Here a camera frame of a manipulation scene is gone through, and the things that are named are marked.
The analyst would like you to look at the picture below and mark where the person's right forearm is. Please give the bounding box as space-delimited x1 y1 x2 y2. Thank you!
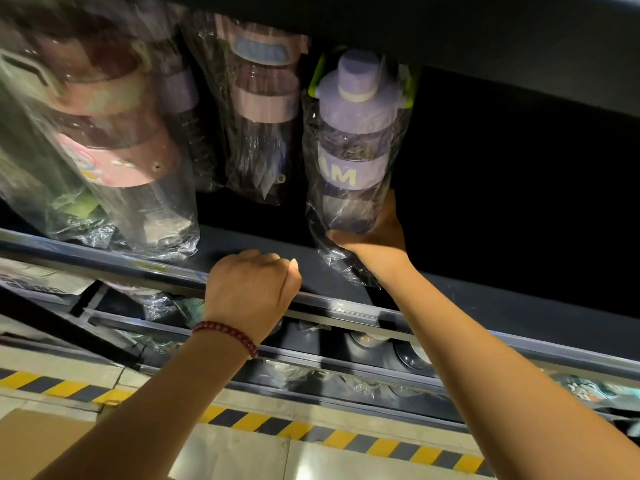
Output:
372 259 640 480

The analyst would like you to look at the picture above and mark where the pink banded clear bottle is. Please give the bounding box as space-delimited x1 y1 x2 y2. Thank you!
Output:
181 12 312 207

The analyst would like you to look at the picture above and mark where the person's left hand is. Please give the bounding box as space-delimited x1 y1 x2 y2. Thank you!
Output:
202 248 303 345

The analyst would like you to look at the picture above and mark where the red bead bracelet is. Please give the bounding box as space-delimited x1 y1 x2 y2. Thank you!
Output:
191 320 259 359

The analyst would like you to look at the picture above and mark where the black metal store shelving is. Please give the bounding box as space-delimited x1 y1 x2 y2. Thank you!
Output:
0 0 640 435

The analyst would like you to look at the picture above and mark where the person's left forearm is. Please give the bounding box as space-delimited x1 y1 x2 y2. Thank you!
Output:
32 332 259 480

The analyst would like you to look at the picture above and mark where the person's right hand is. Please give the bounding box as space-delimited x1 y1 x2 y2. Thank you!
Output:
325 189 409 284

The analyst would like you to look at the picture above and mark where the pink rabbit bottle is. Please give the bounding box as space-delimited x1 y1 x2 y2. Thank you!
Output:
0 24 201 263

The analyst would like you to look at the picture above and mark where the brown cardboard box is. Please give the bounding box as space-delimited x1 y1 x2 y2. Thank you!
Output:
0 407 99 480

